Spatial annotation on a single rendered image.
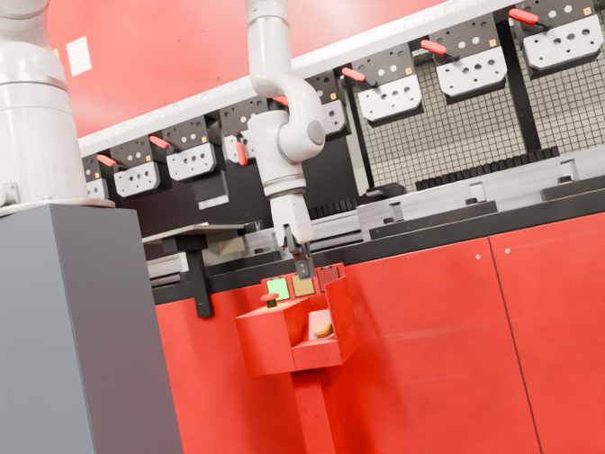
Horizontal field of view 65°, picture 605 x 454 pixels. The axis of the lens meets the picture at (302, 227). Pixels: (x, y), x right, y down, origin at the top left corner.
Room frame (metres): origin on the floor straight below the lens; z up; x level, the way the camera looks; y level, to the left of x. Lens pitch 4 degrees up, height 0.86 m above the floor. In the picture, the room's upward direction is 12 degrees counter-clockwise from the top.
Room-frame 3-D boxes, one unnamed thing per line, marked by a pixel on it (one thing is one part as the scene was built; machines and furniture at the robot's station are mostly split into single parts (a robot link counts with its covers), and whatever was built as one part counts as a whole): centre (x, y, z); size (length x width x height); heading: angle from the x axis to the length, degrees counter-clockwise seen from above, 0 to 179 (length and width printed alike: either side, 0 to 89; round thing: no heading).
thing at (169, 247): (1.22, 0.31, 0.88); 0.14 x 0.04 x 0.22; 161
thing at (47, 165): (0.68, 0.36, 1.09); 0.19 x 0.19 x 0.18
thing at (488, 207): (1.15, -0.31, 0.89); 0.30 x 0.05 x 0.03; 71
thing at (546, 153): (1.53, -0.61, 1.02); 0.44 x 0.06 x 0.04; 71
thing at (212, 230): (1.26, 0.29, 1.00); 0.26 x 0.18 x 0.01; 161
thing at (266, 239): (1.38, 0.19, 0.92); 0.39 x 0.06 x 0.10; 71
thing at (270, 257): (1.33, 0.23, 0.89); 0.30 x 0.05 x 0.03; 71
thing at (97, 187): (1.54, 0.65, 1.26); 0.15 x 0.09 x 0.17; 71
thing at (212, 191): (1.40, 0.24, 1.13); 0.10 x 0.02 x 0.10; 71
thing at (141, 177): (1.47, 0.46, 1.26); 0.15 x 0.09 x 0.17; 71
